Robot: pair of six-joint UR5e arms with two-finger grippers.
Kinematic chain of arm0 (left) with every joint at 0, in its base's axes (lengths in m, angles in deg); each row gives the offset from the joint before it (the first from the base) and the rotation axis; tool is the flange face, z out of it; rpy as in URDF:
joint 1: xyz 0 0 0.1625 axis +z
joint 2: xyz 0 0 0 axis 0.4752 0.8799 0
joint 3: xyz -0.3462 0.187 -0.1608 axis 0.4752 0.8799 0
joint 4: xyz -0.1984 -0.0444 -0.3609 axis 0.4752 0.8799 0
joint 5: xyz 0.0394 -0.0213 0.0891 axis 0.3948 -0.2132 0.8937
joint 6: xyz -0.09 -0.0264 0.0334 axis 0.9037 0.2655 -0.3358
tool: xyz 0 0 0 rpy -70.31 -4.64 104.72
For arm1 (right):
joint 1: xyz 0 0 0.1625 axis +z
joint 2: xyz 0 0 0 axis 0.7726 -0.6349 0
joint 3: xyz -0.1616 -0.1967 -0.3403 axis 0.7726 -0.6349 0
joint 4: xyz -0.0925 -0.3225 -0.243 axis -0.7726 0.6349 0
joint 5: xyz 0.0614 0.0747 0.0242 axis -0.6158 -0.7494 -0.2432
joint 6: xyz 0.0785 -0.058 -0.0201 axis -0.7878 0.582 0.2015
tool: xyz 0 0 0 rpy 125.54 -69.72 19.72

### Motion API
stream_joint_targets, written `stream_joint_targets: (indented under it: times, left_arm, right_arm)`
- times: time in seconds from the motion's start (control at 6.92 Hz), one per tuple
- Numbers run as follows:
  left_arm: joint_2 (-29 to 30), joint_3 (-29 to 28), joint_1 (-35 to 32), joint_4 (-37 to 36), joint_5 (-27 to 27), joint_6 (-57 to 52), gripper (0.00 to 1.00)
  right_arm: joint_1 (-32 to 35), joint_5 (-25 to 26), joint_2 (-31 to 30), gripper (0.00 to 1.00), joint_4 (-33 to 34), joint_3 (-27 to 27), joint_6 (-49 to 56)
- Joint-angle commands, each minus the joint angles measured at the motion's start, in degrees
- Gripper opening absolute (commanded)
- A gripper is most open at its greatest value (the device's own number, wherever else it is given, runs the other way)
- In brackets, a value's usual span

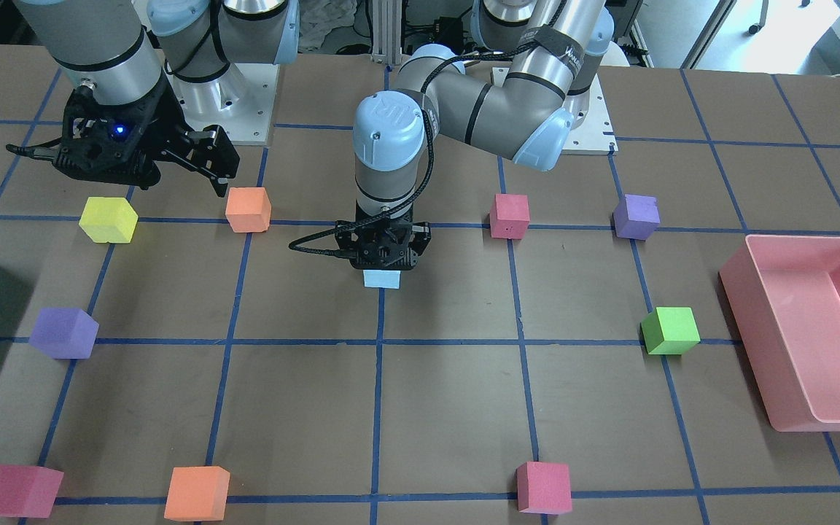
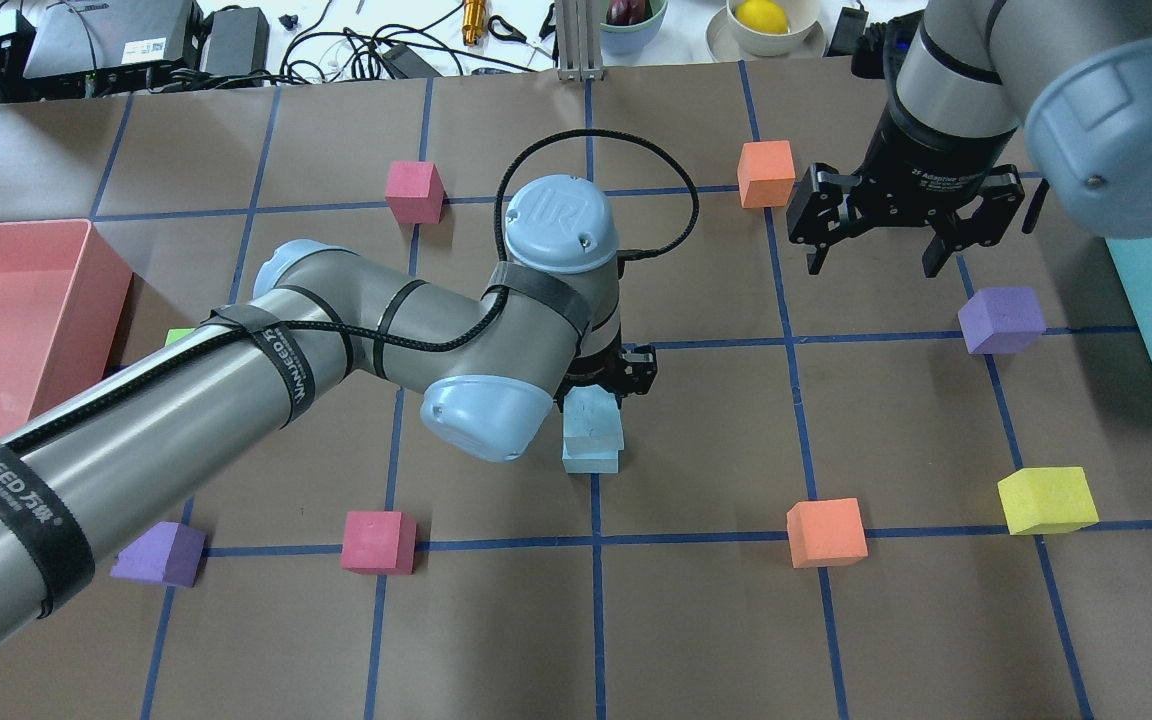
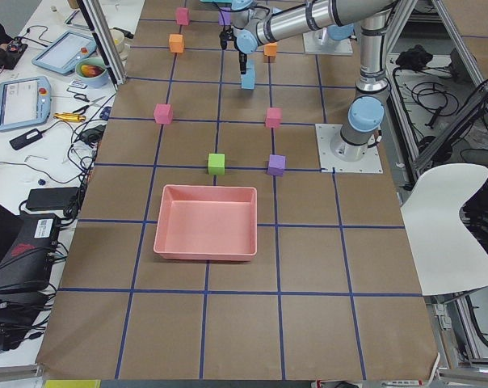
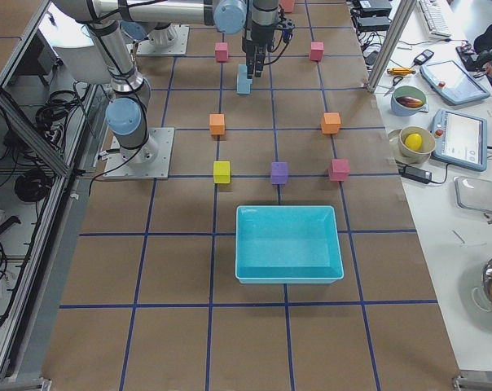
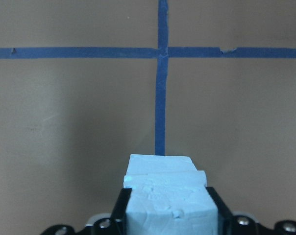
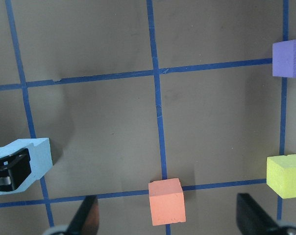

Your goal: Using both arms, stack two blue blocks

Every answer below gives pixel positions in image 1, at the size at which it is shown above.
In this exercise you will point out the green foam block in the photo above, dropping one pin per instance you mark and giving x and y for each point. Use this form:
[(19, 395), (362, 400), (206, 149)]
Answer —
[(670, 331)]

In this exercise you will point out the yellow foam block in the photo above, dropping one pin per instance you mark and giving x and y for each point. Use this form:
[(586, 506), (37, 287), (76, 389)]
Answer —
[(108, 220)]

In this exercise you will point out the pink foam block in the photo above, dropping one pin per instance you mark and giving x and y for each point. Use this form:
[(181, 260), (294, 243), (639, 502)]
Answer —
[(28, 491), (509, 216), (544, 488)]

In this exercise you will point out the orange foam block bottom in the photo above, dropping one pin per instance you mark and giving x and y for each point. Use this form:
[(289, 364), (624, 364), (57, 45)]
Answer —
[(197, 493)]

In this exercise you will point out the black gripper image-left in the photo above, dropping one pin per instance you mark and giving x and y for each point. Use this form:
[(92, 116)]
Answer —
[(160, 114)]

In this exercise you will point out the pink foam block bottom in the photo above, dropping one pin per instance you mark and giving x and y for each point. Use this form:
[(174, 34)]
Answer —
[(544, 488), (28, 491)]

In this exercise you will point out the pink plastic bin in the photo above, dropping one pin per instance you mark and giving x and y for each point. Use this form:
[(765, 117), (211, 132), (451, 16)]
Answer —
[(784, 292)]

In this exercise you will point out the pink foam block upper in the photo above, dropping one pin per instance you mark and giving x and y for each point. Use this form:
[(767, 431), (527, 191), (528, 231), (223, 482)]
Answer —
[(509, 216)]

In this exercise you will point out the light blue block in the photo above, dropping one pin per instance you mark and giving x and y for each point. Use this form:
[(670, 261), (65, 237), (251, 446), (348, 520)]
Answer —
[(381, 279)]

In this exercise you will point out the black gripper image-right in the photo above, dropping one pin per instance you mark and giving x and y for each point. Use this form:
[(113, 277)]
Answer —
[(422, 233)]

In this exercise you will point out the purple foam block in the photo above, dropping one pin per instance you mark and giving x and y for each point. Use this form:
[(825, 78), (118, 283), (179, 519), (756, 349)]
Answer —
[(64, 333), (636, 216)]

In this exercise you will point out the metal base plate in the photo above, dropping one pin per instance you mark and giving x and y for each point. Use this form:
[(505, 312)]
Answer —
[(252, 109), (588, 124)]

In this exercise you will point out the orange foam block upper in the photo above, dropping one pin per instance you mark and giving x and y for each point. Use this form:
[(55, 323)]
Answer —
[(248, 210)]

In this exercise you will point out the orange foam block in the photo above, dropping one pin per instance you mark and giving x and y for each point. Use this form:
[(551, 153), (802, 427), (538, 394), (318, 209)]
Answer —
[(248, 210), (197, 493)]

